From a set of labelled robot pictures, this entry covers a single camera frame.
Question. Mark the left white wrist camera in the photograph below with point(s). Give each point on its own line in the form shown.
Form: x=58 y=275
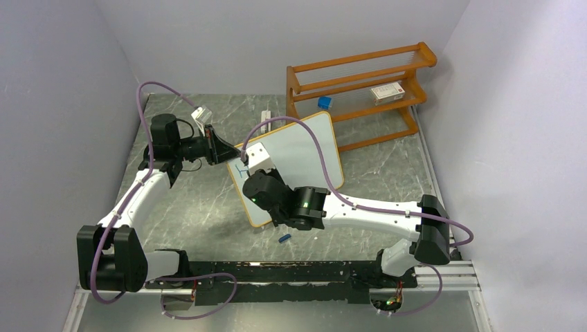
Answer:
x=201 y=116

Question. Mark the small blue box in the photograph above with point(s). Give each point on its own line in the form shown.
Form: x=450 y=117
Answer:
x=324 y=103

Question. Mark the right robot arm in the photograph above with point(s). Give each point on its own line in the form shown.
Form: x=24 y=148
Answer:
x=424 y=237

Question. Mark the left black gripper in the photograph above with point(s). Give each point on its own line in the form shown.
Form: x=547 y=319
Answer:
x=217 y=151

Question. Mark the yellow framed whiteboard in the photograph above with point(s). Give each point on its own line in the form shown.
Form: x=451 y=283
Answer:
x=295 y=155

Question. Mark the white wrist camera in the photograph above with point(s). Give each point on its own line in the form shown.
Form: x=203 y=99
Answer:
x=258 y=159
x=201 y=116

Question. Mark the white whiteboard stand piece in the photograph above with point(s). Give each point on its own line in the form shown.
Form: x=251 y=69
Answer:
x=265 y=116

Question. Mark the orange wooden shelf rack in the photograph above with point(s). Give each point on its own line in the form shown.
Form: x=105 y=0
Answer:
x=348 y=80

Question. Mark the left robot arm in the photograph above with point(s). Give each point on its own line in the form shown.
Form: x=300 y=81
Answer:
x=110 y=254

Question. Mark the white red carton box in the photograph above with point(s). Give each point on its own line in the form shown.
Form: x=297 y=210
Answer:
x=386 y=93

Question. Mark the blue marker cap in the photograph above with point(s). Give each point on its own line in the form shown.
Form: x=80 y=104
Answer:
x=284 y=238

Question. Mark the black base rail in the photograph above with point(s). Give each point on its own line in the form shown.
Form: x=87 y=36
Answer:
x=292 y=281

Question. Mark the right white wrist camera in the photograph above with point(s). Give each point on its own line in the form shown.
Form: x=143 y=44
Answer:
x=258 y=159

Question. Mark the aluminium frame profile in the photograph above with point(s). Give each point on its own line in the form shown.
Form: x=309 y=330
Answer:
x=447 y=298

